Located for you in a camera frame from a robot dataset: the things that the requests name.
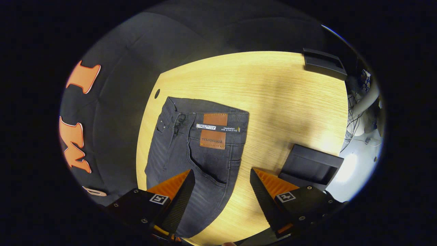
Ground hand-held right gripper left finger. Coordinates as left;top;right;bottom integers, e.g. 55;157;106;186
104;169;196;242

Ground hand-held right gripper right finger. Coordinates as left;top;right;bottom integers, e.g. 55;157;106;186
249;167;347;240

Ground dark grey jeans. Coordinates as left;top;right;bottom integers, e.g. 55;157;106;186
144;96;250;238

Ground black plastic tray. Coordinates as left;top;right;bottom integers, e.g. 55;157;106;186
302;48;348;81
278;143;344;192

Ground black backdrop cloth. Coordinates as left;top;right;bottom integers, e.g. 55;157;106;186
59;3;355;207

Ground white metal tube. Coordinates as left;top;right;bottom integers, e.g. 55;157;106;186
351;77;380;117

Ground tangle of thin cables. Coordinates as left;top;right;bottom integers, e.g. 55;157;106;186
343;68;383;151

